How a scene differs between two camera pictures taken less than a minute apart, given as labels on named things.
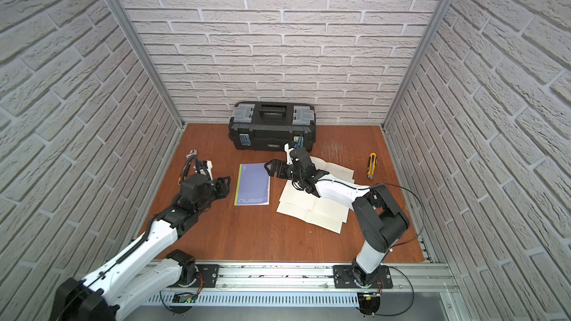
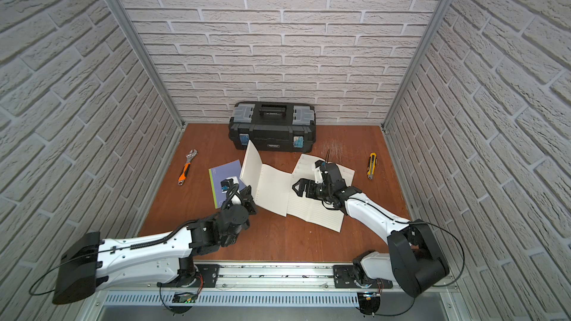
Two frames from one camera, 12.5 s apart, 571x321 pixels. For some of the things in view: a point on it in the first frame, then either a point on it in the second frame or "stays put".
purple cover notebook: [253, 186] → [219, 173]
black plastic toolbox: [270, 125] stays put
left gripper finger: [207, 166] → [227, 182]
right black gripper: [282, 166] → [302, 182]
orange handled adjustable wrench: [190, 154] stays put
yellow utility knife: [372, 162] stays put
